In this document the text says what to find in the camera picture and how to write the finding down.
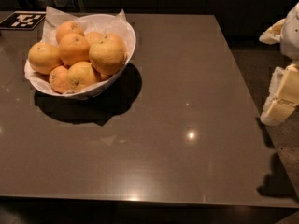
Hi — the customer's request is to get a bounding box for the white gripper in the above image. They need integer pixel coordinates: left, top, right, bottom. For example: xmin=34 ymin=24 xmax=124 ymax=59
xmin=259 ymin=3 xmax=299 ymax=126

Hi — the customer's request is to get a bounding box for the large front right orange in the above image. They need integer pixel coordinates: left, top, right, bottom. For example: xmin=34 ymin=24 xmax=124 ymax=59
xmin=89 ymin=34 xmax=127 ymax=76

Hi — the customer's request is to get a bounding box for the white bowl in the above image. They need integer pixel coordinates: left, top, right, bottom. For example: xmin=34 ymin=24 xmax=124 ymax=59
xmin=25 ymin=13 xmax=137 ymax=101

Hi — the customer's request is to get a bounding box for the front left small orange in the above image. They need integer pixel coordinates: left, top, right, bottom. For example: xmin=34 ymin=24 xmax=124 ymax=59
xmin=49 ymin=65 xmax=68 ymax=93

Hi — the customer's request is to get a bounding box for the black white fiducial marker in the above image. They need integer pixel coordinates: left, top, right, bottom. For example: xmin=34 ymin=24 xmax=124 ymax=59
xmin=0 ymin=11 xmax=46 ymax=31

